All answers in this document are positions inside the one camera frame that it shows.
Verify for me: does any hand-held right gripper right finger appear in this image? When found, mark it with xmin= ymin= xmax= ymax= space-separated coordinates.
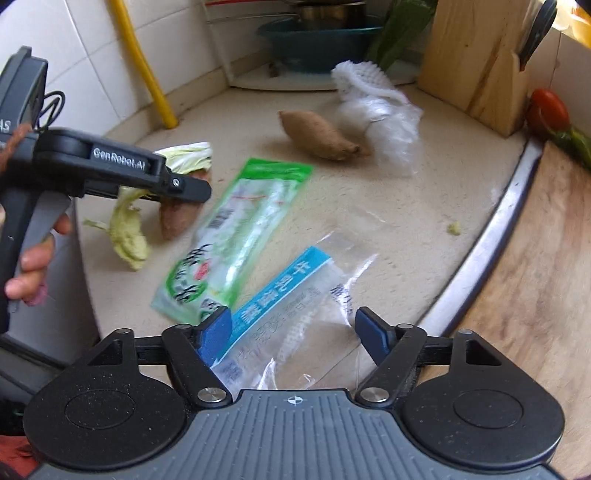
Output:
xmin=355 ymin=307 xmax=502 ymax=409

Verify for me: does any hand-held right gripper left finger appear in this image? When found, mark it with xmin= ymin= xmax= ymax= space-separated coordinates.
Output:
xmin=88 ymin=305 xmax=233 ymax=409

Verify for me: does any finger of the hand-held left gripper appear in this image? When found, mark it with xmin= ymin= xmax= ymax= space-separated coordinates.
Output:
xmin=150 ymin=174 xmax=213 ymax=204

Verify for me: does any green printed packet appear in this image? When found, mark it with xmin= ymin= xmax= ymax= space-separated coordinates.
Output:
xmin=150 ymin=158 xmax=315 ymax=326

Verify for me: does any blue label clear packet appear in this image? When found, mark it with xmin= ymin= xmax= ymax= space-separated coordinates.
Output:
xmin=210 ymin=210 xmax=386 ymax=398

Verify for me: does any napa cabbage leaf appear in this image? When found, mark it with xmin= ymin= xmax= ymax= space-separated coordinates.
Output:
xmin=83 ymin=141 xmax=215 ymax=272

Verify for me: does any clear plastic bag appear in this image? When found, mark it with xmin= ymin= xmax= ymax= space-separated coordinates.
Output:
xmin=339 ymin=95 xmax=423 ymax=178

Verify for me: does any person's left hand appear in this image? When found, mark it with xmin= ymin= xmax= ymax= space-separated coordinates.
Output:
xmin=4 ymin=215 xmax=72 ymax=302

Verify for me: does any reddish sweet potato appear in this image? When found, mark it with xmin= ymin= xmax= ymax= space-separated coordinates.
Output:
xmin=159 ymin=168 xmax=213 ymax=241

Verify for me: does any tan sweet potato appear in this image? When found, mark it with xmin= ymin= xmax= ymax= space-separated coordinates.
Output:
xmin=277 ymin=110 xmax=372 ymax=162

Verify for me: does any white corner rack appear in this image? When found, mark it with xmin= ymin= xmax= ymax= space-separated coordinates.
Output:
xmin=222 ymin=0 xmax=416 ymax=90

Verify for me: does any wooden cutting board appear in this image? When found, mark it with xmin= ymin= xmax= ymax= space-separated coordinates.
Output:
xmin=455 ymin=141 xmax=591 ymax=480

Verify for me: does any teal plastic basin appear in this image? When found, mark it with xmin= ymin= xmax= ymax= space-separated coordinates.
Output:
xmin=256 ymin=16 xmax=384 ymax=75

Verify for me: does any green wrinkled pepper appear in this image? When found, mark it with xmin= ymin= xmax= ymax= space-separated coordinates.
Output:
xmin=367 ymin=0 xmax=437 ymax=72

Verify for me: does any green chili pepper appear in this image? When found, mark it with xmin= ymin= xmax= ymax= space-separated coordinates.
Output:
xmin=549 ymin=127 xmax=591 ymax=169

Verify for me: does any red tomato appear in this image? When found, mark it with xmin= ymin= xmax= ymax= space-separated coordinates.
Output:
xmin=526 ymin=89 xmax=571 ymax=137

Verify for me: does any wooden knife block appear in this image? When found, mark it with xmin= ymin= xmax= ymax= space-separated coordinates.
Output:
xmin=418 ymin=0 xmax=548 ymax=138

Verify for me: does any black cable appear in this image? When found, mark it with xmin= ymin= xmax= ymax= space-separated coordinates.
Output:
xmin=41 ymin=90 xmax=65 ymax=125

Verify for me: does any brown knit strap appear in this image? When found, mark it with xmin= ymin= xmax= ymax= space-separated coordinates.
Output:
xmin=0 ymin=126 xmax=34 ymax=172

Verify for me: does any yellow hose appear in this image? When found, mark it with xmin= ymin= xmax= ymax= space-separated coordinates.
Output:
xmin=108 ymin=0 xmax=178 ymax=130

